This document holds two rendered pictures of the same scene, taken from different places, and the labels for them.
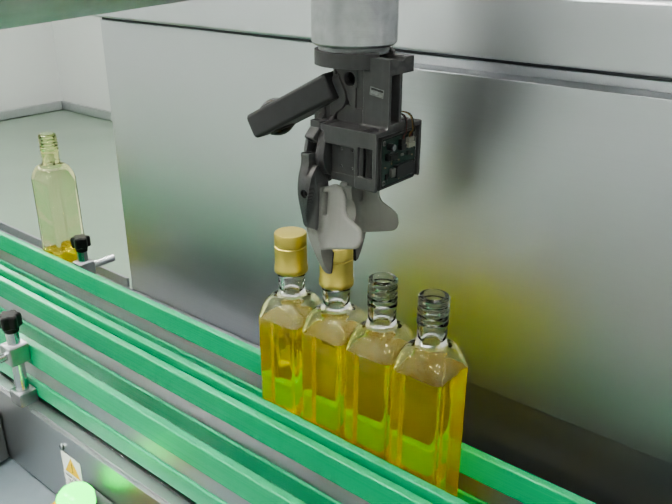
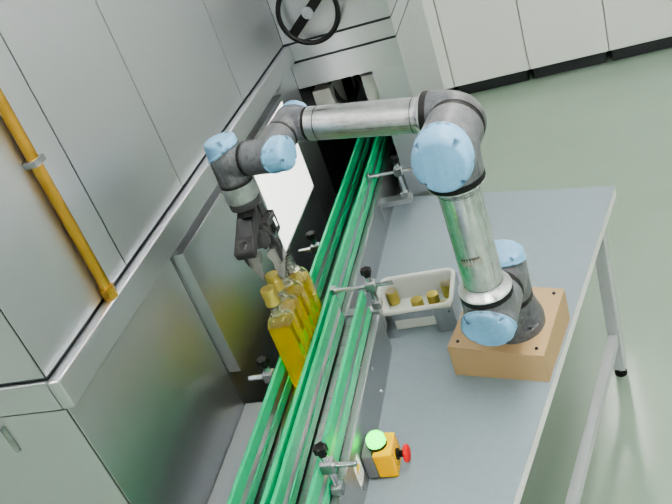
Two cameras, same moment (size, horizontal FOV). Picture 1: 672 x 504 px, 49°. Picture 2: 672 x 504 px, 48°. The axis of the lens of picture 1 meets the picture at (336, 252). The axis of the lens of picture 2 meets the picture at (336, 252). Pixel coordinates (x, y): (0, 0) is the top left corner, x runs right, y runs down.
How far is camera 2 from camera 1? 1.91 m
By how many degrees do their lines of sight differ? 94
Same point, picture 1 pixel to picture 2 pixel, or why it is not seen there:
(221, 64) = (141, 326)
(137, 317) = (247, 481)
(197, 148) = (156, 394)
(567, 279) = not seen: hidden behind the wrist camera
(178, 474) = (352, 378)
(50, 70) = not seen: outside the picture
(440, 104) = (211, 228)
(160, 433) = (345, 371)
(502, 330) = (256, 283)
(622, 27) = not seen: hidden behind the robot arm
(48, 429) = (348, 471)
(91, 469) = (357, 443)
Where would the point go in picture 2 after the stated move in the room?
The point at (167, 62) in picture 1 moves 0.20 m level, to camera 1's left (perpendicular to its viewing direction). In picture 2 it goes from (119, 368) to (146, 423)
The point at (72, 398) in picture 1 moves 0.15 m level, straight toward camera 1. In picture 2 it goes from (334, 443) to (374, 395)
